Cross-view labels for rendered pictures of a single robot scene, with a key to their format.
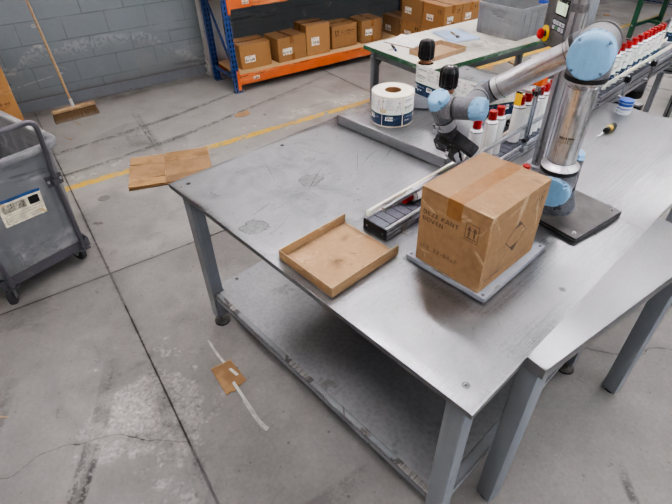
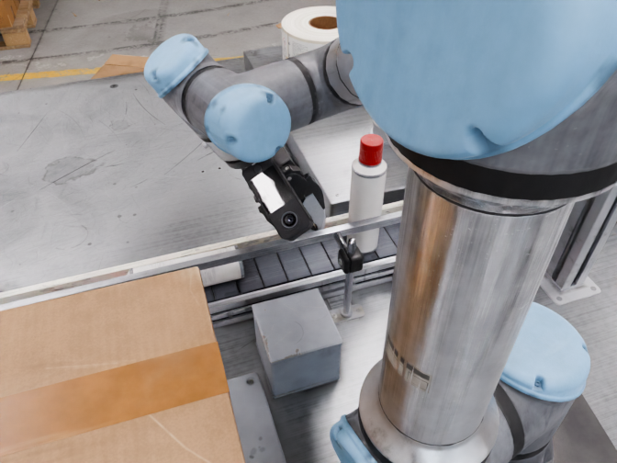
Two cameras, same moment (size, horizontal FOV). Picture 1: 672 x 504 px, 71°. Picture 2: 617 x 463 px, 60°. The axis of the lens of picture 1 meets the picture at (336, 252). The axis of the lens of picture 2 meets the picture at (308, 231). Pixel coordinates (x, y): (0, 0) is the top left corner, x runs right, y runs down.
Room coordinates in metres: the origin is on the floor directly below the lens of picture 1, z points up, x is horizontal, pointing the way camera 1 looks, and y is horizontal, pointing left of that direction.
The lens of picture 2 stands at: (1.10, -0.72, 1.50)
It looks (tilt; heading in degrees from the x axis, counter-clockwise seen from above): 43 degrees down; 23
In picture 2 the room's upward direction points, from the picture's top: straight up
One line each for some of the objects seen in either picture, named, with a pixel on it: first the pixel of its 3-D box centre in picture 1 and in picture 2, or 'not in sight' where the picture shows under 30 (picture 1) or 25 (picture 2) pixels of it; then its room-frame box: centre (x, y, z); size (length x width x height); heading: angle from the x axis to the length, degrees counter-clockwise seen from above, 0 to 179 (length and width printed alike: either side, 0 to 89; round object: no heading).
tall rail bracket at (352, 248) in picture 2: not in sight; (342, 269); (1.62, -0.56, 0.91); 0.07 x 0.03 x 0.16; 42
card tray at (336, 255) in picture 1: (338, 251); not in sight; (1.23, -0.01, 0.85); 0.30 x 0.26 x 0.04; 132
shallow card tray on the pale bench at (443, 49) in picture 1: (437, 50); not in sight; (3.52, -0.77, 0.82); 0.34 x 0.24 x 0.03; 129
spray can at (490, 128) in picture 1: (489, 134); not in sight; (1.79, -0.64, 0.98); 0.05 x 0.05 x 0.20
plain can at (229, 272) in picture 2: (422, 189); (173, 276); (1.51, -0.33, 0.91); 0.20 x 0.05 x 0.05; 131
